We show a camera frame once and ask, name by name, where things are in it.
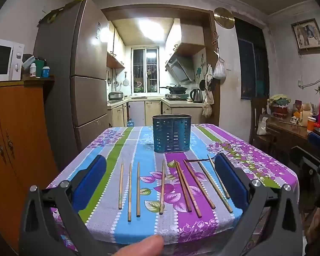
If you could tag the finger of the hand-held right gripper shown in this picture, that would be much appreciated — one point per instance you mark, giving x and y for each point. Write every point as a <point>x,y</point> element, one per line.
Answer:
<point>305,160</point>
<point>318,140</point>

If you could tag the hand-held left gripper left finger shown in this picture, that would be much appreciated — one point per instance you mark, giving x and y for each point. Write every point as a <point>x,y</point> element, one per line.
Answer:
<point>92,178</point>

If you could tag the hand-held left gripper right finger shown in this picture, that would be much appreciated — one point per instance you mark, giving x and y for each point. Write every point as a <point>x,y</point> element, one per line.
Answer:
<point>230,178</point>

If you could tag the light bamboo chopstick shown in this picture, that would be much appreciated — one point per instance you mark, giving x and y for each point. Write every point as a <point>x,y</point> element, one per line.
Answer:
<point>162,186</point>
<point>214,186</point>
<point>224,189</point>
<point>130,192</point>
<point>120,186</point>
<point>138,189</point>

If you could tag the blue perforated utensil holder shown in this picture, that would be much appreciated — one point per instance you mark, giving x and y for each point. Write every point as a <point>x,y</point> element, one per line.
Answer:
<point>172,134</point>

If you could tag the person's right hand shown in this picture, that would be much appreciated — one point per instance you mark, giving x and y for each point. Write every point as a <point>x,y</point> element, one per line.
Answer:
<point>318,226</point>

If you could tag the person's left hand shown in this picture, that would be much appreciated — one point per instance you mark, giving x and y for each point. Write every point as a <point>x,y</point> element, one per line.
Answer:
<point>144,246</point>

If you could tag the orange cup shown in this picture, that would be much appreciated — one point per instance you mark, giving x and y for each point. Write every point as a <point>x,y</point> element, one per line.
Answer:
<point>311,125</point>

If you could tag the dark wooden side table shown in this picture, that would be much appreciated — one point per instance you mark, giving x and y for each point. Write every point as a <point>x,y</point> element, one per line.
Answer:
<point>288,136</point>

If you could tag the white carton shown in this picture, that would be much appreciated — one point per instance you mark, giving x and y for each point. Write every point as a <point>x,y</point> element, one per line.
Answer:
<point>305,113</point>

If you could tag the glass jar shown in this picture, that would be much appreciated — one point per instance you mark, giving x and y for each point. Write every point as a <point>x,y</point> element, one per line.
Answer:
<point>297,108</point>

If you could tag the floral striped tablecloth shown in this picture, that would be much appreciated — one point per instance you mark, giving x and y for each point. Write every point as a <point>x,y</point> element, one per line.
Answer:
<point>117,144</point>

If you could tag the basket with cloth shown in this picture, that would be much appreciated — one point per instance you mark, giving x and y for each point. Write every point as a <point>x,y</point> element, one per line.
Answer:
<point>279,105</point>

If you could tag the blue water bottle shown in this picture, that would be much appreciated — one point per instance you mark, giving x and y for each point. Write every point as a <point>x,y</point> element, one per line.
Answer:
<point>130,123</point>

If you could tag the dark wooden chair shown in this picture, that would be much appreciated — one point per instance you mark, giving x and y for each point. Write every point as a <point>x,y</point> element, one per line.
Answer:
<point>257,106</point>

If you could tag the hanging cloths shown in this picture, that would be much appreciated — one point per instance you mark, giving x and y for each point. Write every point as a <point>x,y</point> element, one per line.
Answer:
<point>208,101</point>

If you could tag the orange wooden cabinet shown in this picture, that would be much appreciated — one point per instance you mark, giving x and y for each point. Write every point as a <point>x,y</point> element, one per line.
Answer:
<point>21,138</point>

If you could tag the cream kitchen base cabinets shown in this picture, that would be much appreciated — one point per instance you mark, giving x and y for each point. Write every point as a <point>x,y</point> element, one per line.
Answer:
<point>141,110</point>

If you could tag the steel electric kettle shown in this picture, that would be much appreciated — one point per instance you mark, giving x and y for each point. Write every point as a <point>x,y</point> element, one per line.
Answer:
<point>196,96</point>

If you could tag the hanging black pan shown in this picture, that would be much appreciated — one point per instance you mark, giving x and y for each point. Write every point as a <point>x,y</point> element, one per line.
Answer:
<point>202,84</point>

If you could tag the hanging small strainer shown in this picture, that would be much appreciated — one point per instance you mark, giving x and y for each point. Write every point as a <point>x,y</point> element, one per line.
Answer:
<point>116,83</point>

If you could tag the gas stove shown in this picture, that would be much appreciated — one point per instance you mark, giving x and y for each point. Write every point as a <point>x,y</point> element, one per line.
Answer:
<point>176,96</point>

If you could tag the dark window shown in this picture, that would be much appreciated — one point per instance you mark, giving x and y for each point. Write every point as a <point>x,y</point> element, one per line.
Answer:
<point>252,66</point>

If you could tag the hanging ladle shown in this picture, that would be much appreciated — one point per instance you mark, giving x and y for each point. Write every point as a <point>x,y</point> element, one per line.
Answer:
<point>109,79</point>

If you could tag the hanging round strainer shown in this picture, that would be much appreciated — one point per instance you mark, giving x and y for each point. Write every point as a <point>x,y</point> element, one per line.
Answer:
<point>125,82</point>

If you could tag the black wok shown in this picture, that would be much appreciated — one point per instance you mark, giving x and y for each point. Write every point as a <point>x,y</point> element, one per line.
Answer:
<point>174,88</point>

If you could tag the white hanging plastic bag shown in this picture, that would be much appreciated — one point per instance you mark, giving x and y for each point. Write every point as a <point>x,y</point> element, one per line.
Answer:
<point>219,70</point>

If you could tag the blue capped jar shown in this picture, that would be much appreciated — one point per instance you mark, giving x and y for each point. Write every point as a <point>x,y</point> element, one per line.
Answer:
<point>45,72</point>

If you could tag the brown refrigerator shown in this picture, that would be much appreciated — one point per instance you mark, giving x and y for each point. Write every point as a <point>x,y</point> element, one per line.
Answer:
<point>88,58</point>

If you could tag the white bottle red label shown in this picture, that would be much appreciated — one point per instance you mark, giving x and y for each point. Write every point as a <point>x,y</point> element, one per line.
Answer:
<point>32,69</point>

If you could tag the barred kitchen window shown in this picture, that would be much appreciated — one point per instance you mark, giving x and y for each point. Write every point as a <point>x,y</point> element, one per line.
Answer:
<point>145,66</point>

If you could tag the green container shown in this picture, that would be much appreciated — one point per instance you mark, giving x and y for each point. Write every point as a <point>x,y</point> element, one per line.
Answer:
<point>40,65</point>

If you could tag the white microwave oven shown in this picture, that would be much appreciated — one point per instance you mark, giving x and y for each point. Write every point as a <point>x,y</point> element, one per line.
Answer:
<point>2,58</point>

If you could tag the ceiling light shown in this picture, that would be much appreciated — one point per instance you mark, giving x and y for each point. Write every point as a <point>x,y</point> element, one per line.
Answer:
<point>149,27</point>

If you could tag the framed wall picture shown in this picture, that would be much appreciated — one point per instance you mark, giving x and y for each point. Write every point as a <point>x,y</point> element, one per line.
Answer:
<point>308,36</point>

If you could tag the flower wall sticker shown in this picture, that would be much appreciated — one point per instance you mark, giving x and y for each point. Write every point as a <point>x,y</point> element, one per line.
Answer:
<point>200,70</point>

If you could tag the cream wall cabinet row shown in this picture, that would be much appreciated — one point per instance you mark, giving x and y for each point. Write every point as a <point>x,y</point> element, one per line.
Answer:
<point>116,50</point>

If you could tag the wall cabinet above hood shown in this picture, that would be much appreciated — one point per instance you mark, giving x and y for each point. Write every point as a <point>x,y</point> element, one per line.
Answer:
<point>186,41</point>

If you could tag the gold round wall plate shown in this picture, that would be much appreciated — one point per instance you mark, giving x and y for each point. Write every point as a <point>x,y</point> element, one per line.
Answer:
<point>224,18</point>

